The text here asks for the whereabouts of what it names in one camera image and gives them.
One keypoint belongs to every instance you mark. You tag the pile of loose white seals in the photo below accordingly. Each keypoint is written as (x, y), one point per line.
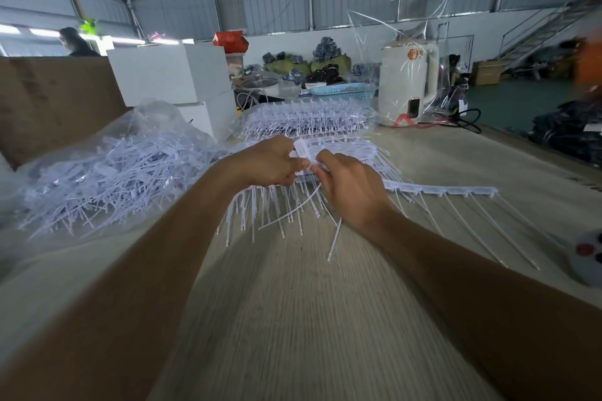
(117, 175)

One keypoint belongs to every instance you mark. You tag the person's left hand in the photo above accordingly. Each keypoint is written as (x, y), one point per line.
(263, 163)

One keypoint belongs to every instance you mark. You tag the person's left forearm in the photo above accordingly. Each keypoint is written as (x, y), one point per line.
(117, 292)

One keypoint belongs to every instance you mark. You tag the orange blurred object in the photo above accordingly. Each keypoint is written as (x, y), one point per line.
(590, 62)

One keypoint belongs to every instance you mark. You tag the person's right hand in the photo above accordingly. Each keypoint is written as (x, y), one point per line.
(355, 189)

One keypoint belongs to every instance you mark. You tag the round grey device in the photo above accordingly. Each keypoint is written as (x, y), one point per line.
(589, 257)

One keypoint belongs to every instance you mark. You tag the large white box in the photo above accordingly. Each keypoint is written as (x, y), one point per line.
(169, 71)

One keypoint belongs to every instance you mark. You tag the brown cardboard sheet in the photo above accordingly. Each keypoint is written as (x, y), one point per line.
(51, 104)

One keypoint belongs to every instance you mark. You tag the clear plastic bag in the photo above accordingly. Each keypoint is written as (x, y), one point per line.
(146, 121)

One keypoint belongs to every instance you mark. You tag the red bag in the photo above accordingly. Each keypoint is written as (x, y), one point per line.
(230, 41)

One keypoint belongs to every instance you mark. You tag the stack of white seal strips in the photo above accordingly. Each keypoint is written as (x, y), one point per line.
(305, 116)

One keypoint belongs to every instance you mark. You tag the heap of dark bundled goods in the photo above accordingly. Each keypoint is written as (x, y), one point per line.
(324, 62)

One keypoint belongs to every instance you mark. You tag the blue plastic basket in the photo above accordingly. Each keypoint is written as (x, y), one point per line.
(345, 90)

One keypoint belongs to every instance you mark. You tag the small white box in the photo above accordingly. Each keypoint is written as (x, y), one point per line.
(211, 114)

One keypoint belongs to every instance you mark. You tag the person's right forearm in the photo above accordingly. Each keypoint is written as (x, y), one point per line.
(494, 311)

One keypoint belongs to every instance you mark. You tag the white plastic seal strip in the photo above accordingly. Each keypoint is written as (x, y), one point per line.
(437, 189)

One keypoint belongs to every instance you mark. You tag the clear plastic kettle wrap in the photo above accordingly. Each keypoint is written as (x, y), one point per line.
(437, 24)

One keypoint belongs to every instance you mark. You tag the pile of dark garments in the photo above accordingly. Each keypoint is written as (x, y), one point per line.
(571, 130)

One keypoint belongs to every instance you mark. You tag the brown cardboard box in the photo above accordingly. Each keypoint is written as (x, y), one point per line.
(487, 72)

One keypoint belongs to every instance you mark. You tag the metal staircase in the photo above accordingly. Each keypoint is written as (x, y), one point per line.
(548, 29)

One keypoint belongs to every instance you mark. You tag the white electric kettle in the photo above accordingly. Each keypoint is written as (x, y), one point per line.
(404, 81)

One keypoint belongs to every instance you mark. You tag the person's left thumb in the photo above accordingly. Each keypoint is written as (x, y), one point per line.
(295, 162)

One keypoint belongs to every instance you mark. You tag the person's right thumb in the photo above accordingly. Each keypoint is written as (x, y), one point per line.
(331, 157)

